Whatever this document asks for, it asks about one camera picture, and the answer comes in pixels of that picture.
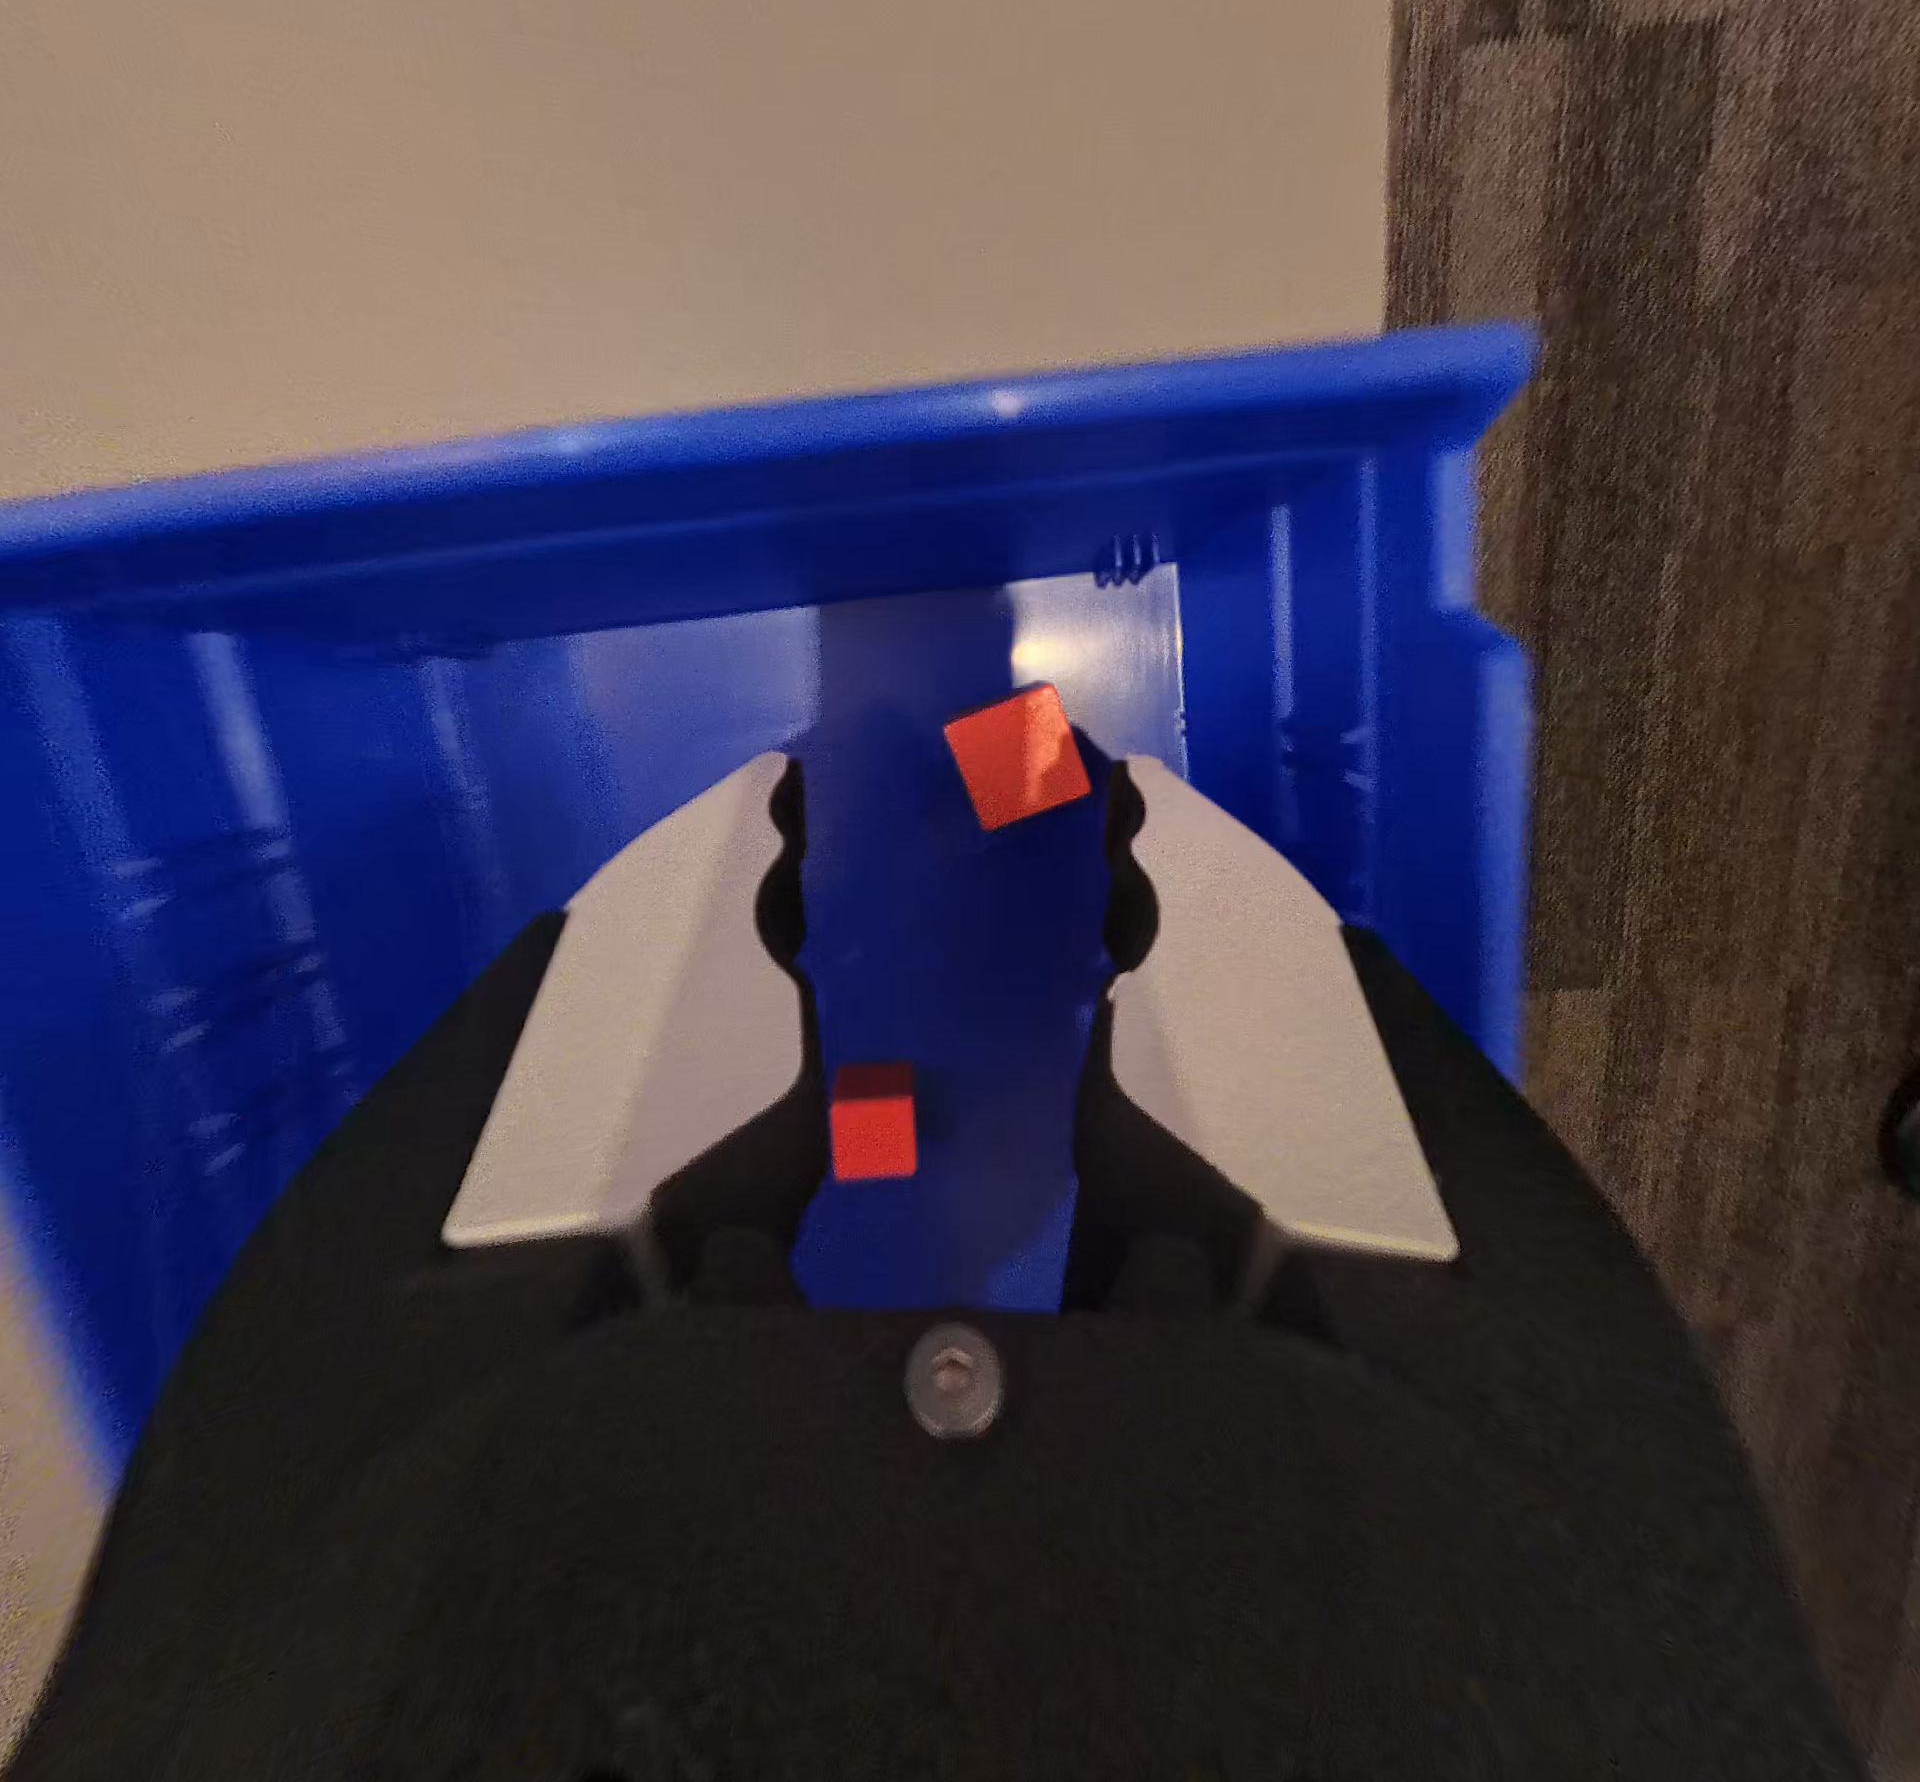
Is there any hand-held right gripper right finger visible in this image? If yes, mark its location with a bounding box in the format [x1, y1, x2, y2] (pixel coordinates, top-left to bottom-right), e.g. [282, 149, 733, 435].
[1072, 754, 1463, 1262]

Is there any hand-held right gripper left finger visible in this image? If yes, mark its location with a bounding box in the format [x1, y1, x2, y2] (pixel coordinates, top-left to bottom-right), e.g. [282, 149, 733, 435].
[445, 752, 836, 1244]

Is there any blue plastic bin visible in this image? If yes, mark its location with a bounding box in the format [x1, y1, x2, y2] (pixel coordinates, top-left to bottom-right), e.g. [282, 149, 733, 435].
[0, 319, 1542, 1500]

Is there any red wooden cube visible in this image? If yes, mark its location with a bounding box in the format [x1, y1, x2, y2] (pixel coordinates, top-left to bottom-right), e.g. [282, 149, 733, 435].
[829, 1064, 920, 1185]
[941, 682, 1091, 835]

